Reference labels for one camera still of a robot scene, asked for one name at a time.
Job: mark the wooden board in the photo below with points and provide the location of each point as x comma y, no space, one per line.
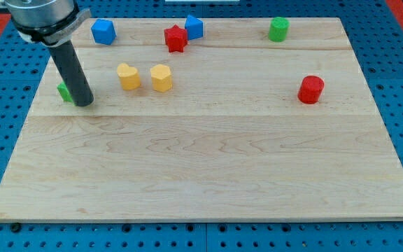
229,143

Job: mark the yellow hexagon block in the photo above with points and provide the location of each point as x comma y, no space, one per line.
161,78

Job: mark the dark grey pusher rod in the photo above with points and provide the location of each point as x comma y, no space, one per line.
68,65

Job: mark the green cylinder block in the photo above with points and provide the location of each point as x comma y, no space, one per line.
278,29

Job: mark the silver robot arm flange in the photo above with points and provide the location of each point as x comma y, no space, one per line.
50,22

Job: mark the green block behind rod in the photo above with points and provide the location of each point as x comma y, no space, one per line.
64,93

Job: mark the red cylinder block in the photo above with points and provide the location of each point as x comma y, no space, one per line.
311,89

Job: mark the blue pentagon block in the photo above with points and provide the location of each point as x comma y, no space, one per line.
103,31

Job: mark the yellow heart block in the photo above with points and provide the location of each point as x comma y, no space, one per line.
128,76

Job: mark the blue triangular block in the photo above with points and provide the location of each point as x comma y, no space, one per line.
194,27

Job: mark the red star block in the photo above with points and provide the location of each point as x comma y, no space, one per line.
176,38

